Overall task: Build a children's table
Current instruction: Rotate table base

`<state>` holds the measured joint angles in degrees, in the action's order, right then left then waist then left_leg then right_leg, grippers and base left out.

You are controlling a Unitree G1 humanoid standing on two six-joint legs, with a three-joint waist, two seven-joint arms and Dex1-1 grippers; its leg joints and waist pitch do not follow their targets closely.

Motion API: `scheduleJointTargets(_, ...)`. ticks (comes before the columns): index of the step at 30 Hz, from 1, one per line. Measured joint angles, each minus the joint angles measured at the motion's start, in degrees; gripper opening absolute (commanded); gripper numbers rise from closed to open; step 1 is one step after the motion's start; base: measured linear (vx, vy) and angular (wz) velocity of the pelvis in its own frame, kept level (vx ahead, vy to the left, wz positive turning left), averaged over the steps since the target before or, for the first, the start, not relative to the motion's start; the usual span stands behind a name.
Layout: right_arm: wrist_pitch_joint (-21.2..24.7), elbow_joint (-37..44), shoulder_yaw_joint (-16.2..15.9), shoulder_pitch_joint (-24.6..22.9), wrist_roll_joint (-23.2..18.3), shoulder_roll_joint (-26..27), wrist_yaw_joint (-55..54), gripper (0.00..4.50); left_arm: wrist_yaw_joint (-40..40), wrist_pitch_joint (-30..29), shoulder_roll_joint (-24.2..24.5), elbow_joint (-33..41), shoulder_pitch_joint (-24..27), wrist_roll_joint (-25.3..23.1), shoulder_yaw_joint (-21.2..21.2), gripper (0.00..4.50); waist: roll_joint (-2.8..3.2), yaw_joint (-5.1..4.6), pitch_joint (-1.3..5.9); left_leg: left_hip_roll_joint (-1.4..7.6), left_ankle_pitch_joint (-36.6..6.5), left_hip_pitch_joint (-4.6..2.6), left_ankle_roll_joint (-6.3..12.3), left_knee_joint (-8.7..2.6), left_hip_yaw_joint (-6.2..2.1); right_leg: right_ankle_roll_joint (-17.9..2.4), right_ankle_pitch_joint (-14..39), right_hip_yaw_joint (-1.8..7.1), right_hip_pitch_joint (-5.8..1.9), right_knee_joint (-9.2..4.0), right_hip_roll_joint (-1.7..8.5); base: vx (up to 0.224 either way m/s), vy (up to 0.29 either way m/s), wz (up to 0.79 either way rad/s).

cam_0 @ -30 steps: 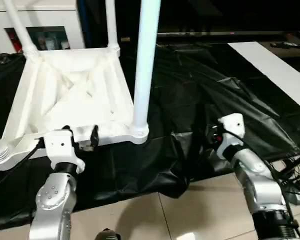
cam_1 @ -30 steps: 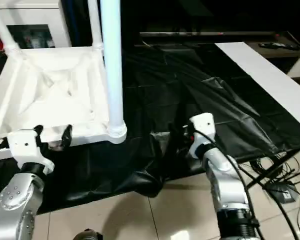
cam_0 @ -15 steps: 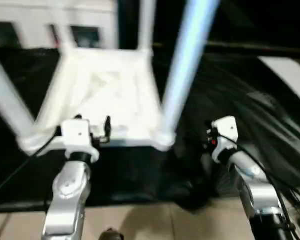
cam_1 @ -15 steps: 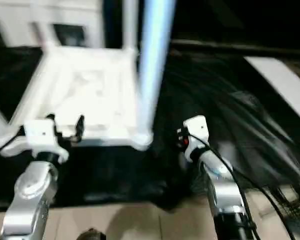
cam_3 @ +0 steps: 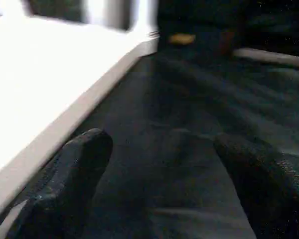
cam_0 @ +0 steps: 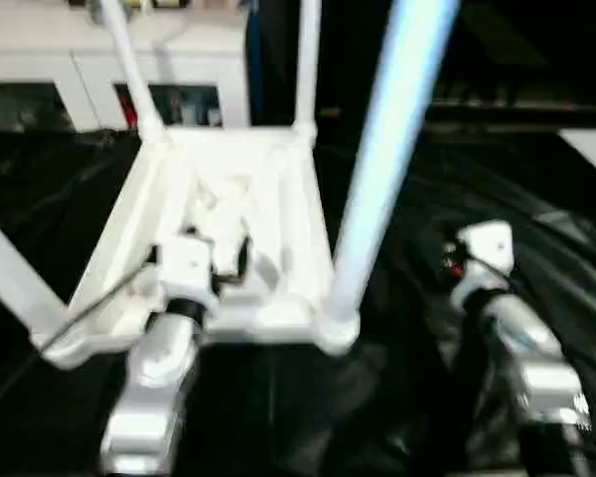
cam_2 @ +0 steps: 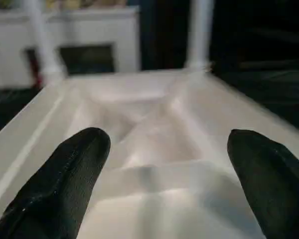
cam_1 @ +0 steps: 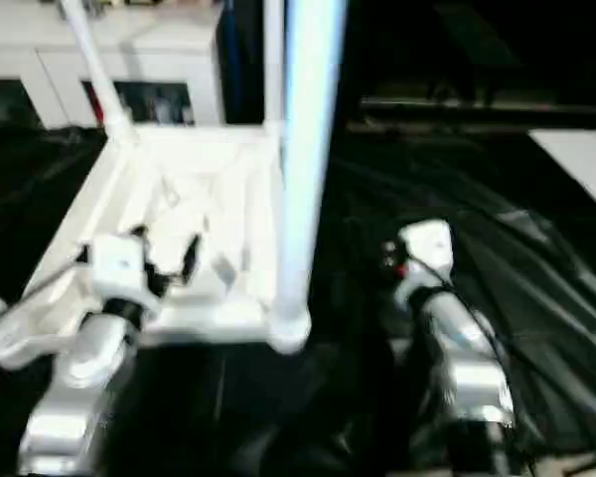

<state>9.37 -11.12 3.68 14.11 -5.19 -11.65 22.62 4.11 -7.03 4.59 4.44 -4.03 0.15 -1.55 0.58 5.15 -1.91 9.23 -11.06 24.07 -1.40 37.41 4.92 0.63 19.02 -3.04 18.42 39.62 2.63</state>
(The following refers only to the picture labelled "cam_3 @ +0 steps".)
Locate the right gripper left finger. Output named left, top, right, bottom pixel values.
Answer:
left=3, top=128, right=114, bottom=239

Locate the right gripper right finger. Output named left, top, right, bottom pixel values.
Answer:
left=213, top=134, right=299, bottom=239

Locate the black table mat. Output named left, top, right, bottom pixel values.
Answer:
left=0, top=0, right=299, bottom=239

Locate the white plastic table top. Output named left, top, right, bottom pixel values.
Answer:
left=0, top=0, right=161, bottom=239

